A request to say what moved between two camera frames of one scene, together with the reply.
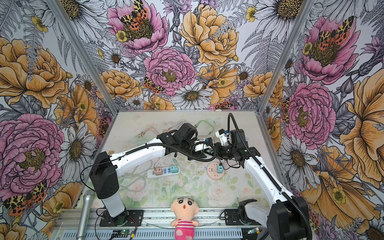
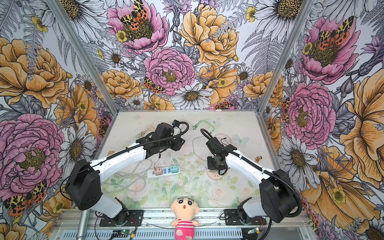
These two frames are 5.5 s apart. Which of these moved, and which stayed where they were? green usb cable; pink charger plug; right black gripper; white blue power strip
Moved: right black gripper
Stayed: pink charger plug; white blue power strip; green usb cable
